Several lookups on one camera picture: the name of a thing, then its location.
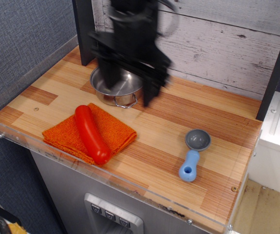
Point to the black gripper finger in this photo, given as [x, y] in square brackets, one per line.
[110, 72]
[151, 88]

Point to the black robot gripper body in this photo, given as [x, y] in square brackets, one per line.
[131, 45]

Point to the blue grey toy scoop spoon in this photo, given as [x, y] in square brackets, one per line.
[197, 140]

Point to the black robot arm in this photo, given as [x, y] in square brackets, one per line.
[133, 7]

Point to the orange knitted towel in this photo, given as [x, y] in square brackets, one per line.
[65, 135]

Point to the stainless steel pot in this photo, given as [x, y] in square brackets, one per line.
[124, 94]

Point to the red toy sausage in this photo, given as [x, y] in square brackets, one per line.
[93, 142]

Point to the grey toy fridge cabinet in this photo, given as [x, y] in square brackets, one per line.
[67, 188]

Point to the clear acrylic table guard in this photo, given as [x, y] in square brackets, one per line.
[49, 93]

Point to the silver dispenser button panel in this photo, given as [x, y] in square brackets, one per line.
[106, 218]

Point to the white side cabinet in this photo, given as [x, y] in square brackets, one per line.
[264, 166]

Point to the yellow black object bottom left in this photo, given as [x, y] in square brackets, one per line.
[5, 225]

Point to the dark grey left post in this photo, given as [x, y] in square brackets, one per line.
[84, 21]

